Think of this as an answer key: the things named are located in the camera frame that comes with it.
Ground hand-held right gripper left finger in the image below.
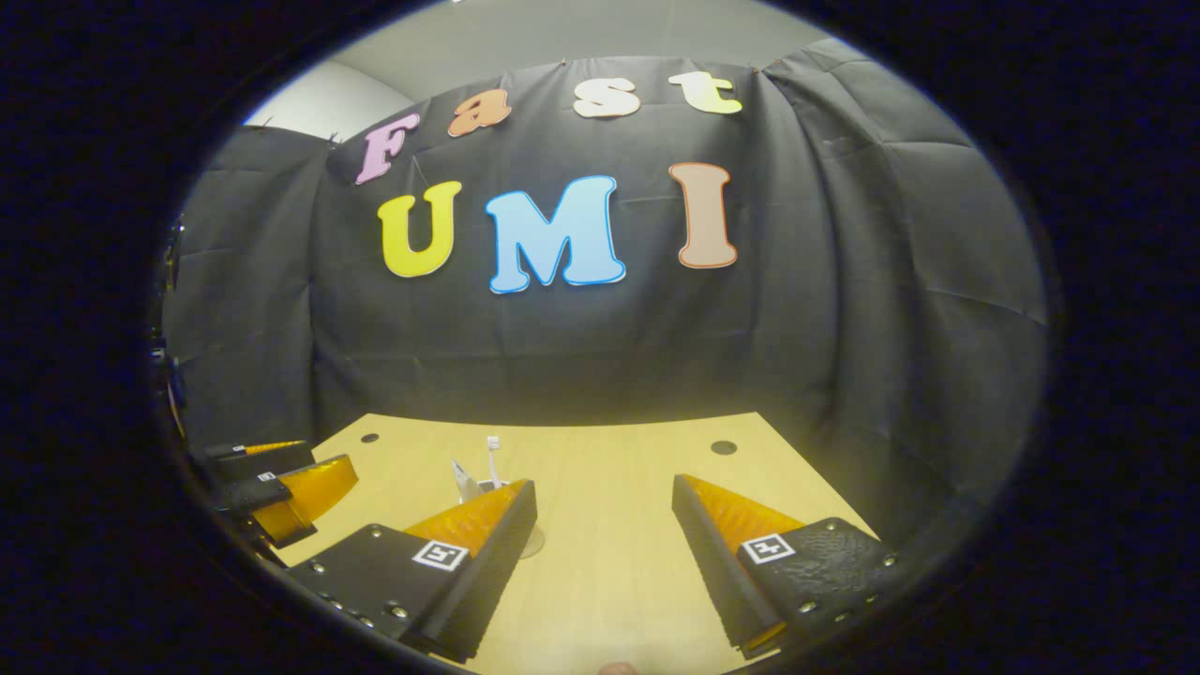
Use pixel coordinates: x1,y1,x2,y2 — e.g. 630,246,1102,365
279,479,538,664

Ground light wooden desktop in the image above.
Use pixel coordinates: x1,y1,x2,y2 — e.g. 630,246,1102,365
272,411,878,675

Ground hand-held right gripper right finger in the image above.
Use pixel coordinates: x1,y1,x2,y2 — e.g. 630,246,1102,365
671,473,908,660

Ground black backdrop cloth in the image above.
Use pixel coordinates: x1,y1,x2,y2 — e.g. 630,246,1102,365
161,37,1049,545

